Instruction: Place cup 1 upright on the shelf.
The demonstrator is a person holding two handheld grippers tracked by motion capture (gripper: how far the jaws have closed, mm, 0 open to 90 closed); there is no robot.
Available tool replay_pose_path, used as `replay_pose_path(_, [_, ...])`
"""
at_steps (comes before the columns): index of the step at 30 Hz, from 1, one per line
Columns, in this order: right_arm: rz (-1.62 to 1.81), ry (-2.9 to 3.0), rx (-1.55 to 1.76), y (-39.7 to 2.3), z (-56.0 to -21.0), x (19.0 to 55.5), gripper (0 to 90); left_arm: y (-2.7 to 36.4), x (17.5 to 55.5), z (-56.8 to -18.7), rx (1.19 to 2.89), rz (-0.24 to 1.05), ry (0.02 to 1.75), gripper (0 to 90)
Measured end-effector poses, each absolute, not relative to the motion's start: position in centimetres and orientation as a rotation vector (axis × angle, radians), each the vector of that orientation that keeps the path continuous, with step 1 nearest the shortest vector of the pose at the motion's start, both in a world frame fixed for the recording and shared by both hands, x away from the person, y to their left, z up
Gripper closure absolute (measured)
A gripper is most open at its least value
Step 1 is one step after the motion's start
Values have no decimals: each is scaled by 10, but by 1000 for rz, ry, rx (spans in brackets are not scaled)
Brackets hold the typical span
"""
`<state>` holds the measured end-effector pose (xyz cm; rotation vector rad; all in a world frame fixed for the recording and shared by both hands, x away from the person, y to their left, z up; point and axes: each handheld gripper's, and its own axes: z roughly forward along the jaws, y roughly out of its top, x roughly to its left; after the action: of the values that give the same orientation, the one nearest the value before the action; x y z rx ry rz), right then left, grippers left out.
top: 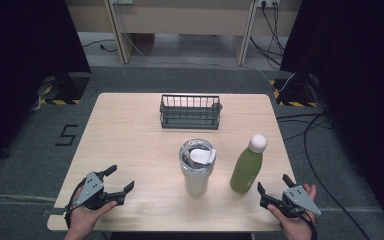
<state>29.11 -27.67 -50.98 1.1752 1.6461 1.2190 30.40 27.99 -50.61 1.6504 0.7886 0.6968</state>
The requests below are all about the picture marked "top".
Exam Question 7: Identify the black hanging cable bundle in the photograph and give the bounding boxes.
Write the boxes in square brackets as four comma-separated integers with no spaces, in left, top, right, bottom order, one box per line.
[248,0,287,70]

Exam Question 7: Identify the long black floor cable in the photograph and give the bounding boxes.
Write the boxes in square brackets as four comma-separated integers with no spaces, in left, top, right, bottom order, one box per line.
[302,112,372,240]

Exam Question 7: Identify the black gripper strap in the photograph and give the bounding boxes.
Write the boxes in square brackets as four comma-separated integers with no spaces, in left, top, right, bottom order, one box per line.
[63,178,88,230]
[298,210,318,240]

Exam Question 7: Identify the beige desk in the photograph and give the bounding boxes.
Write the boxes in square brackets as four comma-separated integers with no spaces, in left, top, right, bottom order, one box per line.
[64,0,304,66]

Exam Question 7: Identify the black left gripper strap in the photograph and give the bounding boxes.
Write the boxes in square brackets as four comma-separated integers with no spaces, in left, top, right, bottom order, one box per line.
[63,178,88,230]

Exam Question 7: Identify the black right gripper strap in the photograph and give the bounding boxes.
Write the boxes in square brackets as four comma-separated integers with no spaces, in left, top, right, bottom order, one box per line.
[298,210,318,240]

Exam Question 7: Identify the short black floor cable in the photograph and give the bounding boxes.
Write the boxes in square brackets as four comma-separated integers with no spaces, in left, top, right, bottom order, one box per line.
[81,38,119,54]

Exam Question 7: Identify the white floor cable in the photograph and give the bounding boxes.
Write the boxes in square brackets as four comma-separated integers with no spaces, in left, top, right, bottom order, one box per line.
[122,31,296,94]

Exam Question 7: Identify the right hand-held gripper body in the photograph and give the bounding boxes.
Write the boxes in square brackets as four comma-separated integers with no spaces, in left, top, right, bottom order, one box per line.
[273,185,322,220]

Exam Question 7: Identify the white wall socket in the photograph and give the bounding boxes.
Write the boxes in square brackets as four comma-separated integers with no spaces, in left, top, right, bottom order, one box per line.
[256,0,282,9]

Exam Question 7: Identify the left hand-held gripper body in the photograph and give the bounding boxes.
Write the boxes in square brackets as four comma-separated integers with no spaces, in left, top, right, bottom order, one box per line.
[69,171,115,211]

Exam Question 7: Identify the white tumbler with clear lid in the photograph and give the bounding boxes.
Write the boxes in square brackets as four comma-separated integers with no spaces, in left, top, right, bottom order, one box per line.
[178,138,218,198]

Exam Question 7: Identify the dark wire basket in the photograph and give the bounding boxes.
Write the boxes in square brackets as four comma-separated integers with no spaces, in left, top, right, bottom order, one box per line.
[159,94,224,131]

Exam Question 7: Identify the black curtain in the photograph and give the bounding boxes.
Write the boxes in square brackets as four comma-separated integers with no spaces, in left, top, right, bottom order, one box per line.
[279,0,384,231]
[0,0,92,174]

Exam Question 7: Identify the person's left hand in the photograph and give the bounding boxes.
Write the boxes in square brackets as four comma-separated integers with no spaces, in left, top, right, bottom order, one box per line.
[68,186,119,239]

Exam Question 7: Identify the green bottle with white cap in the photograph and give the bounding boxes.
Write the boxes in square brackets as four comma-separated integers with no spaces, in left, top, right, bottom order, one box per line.
[229,133,269,194]

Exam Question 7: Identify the black stand base striped tape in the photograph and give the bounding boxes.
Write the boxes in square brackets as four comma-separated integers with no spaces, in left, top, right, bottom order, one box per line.
[268,72,320,108]
[38,71,92,106]

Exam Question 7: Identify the person's right hand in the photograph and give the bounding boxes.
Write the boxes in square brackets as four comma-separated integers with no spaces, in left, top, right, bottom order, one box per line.
[267,183,318,240]

